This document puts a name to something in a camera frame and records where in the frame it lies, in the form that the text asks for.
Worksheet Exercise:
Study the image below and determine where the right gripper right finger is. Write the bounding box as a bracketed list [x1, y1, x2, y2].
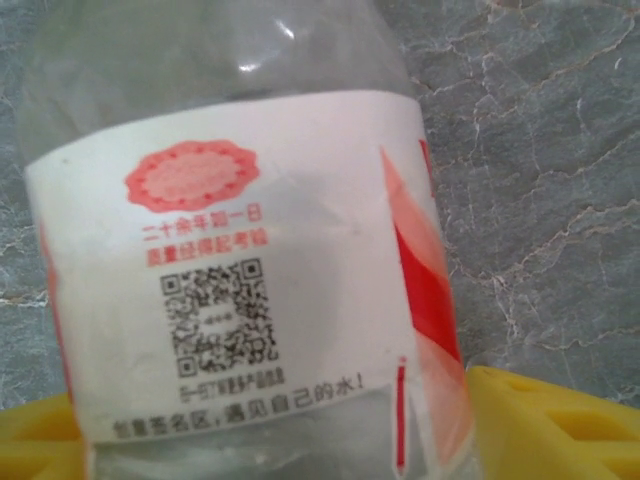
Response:
[463, 364, 640, 480]

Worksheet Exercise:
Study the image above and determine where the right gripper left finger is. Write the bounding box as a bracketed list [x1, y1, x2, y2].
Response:
[0, 392, 97, 480]

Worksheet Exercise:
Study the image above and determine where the clear bottle white red label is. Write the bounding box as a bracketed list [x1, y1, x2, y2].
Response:
[13, 0, 484, 480]

